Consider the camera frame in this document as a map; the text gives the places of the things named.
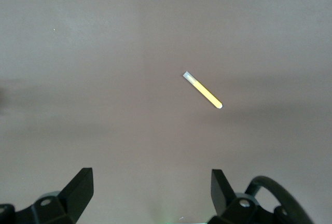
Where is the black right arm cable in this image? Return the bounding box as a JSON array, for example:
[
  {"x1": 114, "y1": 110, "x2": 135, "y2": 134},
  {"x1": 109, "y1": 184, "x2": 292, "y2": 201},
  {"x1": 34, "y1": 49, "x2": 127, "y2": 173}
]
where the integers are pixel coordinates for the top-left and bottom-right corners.
[{"x1": 244, "y1": 175, "x2": 316, "y2": 224}]

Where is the yellow pen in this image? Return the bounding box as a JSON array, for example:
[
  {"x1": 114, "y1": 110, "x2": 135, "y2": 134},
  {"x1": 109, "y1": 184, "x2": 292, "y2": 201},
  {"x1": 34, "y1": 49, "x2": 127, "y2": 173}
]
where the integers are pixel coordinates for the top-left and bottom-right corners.
[{"x1": 182, "y1": 71, "x2": 224, "y2": 110}]

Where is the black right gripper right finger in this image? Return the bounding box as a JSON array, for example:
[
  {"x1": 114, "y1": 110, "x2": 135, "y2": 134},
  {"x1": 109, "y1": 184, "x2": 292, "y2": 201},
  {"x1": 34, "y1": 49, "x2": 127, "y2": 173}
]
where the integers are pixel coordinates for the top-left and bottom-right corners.
[{"x1": 211, "y1": 169, "x2": 236, "y2": 217}]

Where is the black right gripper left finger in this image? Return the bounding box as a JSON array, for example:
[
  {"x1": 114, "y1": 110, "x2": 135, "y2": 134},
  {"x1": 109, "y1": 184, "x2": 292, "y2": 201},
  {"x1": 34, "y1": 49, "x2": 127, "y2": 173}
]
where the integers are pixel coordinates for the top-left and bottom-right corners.
[{"x1": 58, "y1": 167, "x2": 94, "y2": 224}]

